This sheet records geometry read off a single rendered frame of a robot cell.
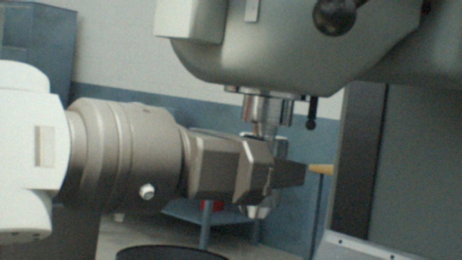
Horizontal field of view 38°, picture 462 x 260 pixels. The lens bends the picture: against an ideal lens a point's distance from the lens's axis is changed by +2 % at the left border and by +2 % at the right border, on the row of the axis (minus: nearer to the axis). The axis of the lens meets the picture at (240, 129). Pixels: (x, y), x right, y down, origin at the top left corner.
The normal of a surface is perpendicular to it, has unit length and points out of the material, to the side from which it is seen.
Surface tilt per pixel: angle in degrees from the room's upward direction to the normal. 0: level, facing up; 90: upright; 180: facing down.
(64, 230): 90
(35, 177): 67
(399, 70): 135
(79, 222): 90
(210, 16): 90
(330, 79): 125
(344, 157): 90
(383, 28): 108
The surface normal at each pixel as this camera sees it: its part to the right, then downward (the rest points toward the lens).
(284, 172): 0.57, 0.12
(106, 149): 0.58, -0.15
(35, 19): 0.74, 0.13
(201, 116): -0.66, -0.04
